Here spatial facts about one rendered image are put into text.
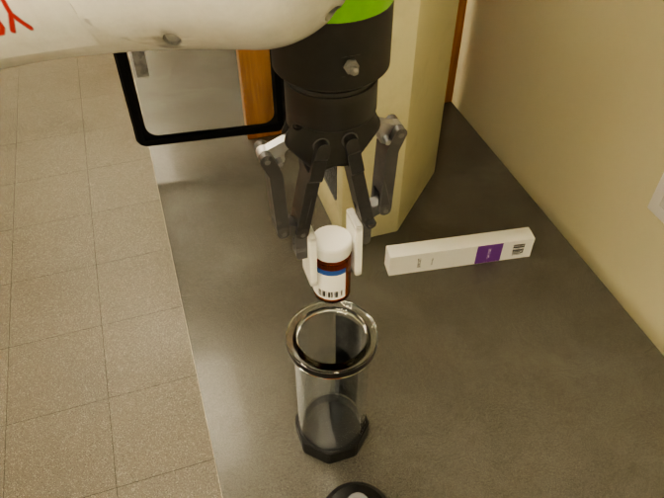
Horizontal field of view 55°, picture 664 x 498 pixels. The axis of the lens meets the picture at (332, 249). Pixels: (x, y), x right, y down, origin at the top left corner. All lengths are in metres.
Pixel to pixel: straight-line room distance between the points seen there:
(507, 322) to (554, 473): 0.26
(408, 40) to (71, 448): 1.59
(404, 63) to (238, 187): 0.48
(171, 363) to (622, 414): 1.53
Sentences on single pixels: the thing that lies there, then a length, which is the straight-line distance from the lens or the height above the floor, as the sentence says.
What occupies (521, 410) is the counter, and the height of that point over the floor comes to 0.94.
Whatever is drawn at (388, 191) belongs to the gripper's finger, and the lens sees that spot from 0.60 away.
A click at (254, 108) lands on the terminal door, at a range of 1.32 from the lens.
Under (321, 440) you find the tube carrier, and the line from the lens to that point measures 0.87.
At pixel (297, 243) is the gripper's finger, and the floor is 1.33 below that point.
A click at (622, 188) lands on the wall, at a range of 1.15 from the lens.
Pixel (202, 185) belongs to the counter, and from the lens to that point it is 1.32.
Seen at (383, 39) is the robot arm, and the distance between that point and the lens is 0.48.
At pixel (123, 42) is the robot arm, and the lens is 0.37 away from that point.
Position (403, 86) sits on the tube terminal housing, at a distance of 1.00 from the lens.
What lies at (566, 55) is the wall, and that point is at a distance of 1.23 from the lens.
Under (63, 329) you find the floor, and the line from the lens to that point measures 2.41.
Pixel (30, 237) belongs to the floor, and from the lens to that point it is 2.79.
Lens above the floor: 1.76
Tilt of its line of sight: 45 degrees down
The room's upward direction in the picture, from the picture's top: straight up
